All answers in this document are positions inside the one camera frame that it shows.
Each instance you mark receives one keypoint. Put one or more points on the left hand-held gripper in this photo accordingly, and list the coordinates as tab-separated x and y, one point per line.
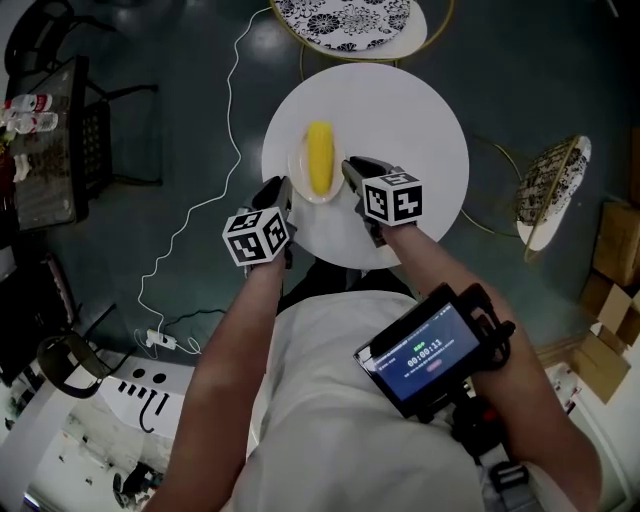
255	237

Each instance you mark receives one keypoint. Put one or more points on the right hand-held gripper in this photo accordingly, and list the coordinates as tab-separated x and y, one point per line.
392	200

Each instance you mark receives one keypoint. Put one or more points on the white oval plate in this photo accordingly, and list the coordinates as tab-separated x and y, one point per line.
297	167

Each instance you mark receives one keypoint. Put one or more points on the yellow corn cob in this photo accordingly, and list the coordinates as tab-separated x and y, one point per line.
320	160

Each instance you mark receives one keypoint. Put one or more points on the person's left forearm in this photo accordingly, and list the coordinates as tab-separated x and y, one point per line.
225	360

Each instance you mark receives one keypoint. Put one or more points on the person's right forearm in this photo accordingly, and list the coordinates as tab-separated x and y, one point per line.
540	400

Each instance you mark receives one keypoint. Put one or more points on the round white table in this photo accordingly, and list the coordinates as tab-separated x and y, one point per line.
400	120

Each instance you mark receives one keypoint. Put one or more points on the black white floral cushion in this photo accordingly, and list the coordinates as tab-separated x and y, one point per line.
345	22

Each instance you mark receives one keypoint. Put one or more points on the white power strip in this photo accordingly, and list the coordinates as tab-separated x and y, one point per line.
161	339

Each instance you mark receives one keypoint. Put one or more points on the person's white shirt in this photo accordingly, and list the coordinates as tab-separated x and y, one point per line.
350	400

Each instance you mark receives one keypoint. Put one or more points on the dark glass side table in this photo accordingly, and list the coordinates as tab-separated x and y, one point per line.
50	170

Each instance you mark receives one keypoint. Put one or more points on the white counter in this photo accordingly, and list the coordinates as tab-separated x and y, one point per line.
125	400

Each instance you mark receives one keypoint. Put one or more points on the white figurine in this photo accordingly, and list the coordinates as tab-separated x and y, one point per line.
21	167

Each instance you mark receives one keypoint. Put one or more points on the group of clear water bottles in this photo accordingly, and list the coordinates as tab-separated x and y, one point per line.
30	112

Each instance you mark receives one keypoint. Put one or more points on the black round stool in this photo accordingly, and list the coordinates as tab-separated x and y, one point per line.
70	360

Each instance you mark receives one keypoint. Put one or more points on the black metal chair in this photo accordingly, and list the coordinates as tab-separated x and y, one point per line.
30	35

